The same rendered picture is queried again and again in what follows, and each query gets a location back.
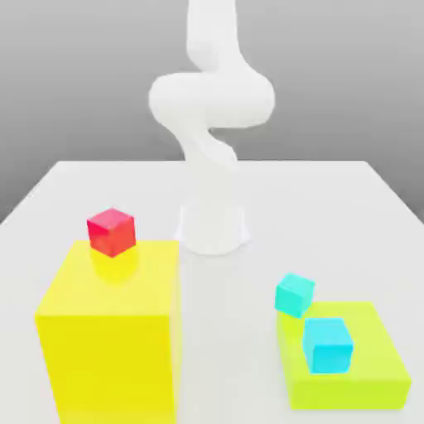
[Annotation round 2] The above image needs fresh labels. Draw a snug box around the small red cube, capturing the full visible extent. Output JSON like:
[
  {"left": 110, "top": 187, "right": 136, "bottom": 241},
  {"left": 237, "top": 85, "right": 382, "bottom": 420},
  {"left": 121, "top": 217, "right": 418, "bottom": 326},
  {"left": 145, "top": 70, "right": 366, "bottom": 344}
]
[{"left": 86, "top": 207, "right": 137, "bottom": 258}]

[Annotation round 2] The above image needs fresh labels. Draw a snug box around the small turquoise cube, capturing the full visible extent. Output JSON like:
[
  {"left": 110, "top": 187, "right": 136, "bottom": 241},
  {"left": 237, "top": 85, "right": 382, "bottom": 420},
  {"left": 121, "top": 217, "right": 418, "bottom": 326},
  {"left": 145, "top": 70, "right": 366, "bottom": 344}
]
[{"left": 274, "top": 272, "right": 316, "bottom": 320}]

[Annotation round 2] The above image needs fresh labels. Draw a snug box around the small cyan cube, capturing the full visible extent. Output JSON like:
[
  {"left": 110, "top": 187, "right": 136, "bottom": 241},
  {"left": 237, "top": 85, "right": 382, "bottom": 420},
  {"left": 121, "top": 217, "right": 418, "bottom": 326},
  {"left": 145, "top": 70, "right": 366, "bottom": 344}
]
[{"left": 301, "top": 316, "right": 354, "bottom": 375}]

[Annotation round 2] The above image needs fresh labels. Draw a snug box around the large yellow box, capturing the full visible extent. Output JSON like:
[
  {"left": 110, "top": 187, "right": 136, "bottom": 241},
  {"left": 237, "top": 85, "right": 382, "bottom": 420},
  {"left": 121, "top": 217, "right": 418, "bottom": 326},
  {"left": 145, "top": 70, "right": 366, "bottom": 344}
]
[{"left": 34, "top": 239, "right": 181, "bottom": 424}]

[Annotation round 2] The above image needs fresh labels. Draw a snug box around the large lime box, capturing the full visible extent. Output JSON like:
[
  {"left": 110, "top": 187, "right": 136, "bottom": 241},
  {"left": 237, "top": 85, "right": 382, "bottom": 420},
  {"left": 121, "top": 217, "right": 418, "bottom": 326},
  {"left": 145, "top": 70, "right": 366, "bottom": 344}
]
[{"left": 277, "top": 300, "right": 412, "bottom": 412}]

